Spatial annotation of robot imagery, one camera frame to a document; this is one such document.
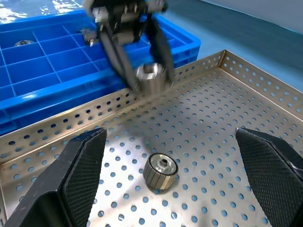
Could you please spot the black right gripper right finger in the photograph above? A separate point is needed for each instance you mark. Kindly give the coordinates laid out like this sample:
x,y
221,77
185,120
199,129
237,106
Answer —
x,y
270,170

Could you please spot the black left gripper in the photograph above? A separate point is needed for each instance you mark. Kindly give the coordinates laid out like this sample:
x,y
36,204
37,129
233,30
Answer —
x,y
123,19

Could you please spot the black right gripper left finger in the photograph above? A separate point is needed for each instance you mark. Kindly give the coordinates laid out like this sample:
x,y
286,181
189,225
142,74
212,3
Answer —
x,y
71,179

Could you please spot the blue plastic compartment tray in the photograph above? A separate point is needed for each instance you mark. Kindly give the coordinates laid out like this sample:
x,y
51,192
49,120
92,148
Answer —
x,y
59,78

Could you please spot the metal roller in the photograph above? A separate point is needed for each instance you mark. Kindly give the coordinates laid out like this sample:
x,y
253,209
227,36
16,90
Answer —
x,y
90,37
24,43
150,79
160,171

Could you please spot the perforated steel tray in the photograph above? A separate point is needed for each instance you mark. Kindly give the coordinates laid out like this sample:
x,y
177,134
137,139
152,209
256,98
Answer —
x,y
201,132

